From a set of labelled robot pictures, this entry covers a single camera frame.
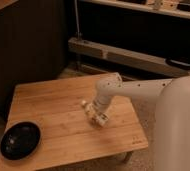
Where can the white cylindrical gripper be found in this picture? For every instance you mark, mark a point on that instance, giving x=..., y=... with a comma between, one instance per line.
x=99, y=105

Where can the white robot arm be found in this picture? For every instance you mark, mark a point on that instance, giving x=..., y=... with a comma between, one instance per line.
x=172, y=114

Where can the black ceramic bowl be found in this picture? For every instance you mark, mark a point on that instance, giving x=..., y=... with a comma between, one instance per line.
x=20, y=140

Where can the low wooden table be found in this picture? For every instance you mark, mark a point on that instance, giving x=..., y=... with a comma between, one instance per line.
x=66, y=135

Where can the long grey beam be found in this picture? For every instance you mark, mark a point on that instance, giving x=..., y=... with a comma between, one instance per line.
x=125, y=57

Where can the thin metal pole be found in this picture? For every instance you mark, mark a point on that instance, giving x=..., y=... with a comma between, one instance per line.
x=78, y=32

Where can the wooden shelf with items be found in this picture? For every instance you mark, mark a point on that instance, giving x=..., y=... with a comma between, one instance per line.
x=155, y=8

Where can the black handle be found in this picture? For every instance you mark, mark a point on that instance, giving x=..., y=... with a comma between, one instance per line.
x=181, y=65

